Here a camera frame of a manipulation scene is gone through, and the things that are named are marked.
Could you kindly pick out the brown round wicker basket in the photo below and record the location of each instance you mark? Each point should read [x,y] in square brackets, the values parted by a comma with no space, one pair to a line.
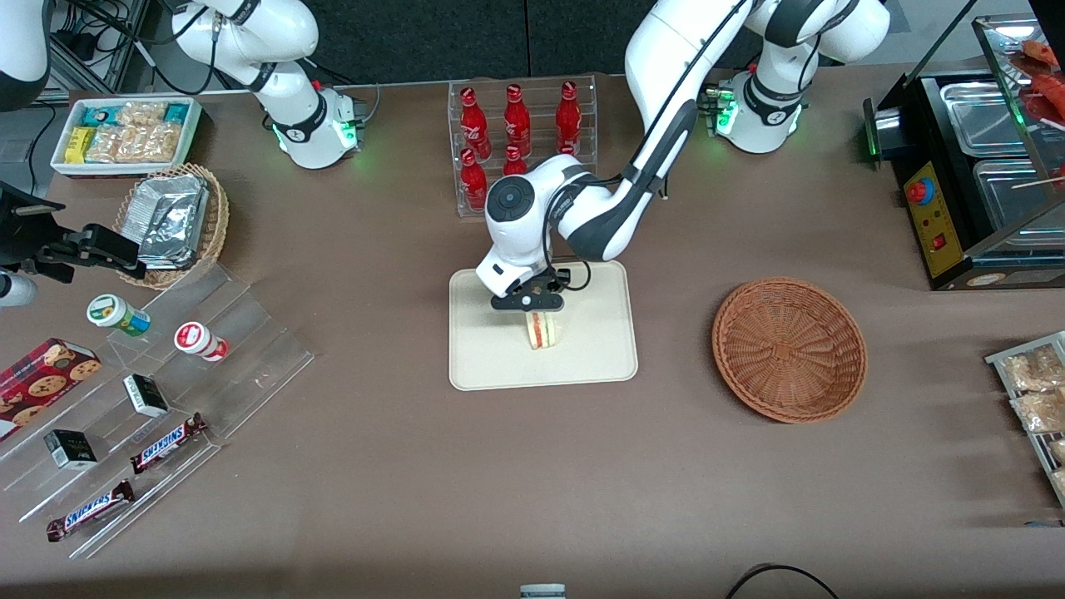
[786,349]

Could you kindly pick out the red food in case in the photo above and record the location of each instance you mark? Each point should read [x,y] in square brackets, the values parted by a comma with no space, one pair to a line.
[1044,75]

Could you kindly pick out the aluminium frame shelf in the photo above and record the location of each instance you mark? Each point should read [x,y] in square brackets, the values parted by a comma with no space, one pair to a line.
[100,42]

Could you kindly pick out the triangular sandwich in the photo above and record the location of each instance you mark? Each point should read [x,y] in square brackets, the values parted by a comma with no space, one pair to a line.
[545,333]

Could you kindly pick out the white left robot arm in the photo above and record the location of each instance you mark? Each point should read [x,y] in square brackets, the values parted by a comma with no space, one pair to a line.
[666,83]

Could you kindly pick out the tan wicker basket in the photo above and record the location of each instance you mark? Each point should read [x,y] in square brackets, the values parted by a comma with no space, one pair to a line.
[215,225]

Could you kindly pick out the brown Snickers bar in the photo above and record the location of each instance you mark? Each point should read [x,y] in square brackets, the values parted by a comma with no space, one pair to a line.
[166,443]
[90,511]

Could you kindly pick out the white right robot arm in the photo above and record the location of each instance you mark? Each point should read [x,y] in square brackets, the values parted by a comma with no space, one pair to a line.
[291,116]

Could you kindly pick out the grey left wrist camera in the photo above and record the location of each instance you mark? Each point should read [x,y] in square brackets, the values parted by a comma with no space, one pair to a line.
[532,299]

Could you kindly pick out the small dark flat object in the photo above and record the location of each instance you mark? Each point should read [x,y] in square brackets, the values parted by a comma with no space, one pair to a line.
[1044,523]

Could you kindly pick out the steel food pan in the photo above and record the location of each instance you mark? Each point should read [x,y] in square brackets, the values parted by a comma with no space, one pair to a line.
[1011,200]
[982,116]

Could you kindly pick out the yellow snack pack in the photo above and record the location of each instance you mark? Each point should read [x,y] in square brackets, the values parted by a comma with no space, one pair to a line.
[79,145]

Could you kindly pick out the red lid yoghurt cup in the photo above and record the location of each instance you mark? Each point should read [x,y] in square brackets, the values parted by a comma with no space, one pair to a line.
[195,339]

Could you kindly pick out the silver foil pack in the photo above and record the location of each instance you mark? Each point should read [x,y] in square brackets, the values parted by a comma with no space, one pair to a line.
[170,212]
[166,261]

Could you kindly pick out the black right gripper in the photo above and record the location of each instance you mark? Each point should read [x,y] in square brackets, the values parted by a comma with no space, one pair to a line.
[35,241]

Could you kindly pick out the clear bag of snacks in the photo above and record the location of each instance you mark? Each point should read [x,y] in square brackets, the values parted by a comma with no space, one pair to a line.
[1059,481]
[1040,412]
[1057,451]
[1032,370]

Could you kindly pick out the teal snack pack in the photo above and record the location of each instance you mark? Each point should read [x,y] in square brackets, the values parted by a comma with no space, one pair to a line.
[175,112]
[98,116]

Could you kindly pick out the clear acrylic bottle rack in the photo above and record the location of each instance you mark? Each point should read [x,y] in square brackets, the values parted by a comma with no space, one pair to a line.
[541,108]

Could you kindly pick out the white rectangular snack bin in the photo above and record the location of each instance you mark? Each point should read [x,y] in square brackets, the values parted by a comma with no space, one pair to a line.
[191,125]

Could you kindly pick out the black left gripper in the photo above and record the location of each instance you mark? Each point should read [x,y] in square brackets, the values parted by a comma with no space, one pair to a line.
[556,278]

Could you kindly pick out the black hot food display case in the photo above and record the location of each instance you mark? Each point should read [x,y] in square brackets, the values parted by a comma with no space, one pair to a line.
[948,258]

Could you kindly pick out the red cookie box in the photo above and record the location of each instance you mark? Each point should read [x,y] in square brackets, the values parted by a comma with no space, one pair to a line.
[42,378]

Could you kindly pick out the clear acrylic stepped display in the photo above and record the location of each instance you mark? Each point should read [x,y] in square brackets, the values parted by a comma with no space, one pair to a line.
[250,358]

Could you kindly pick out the green lid yoghurt cup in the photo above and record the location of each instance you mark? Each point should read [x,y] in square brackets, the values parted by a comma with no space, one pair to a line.
[112,312]

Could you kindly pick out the cream plastic tray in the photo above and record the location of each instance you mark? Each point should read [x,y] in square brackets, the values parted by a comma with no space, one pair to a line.
[591,349]

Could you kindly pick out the small black white box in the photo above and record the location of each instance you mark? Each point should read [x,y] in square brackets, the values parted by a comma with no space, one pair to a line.
[71,449]
[146,395]

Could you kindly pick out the clear bag of crackers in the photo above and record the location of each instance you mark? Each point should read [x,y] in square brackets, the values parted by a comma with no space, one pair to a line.
[141,113]
[156,143]
[108,144]

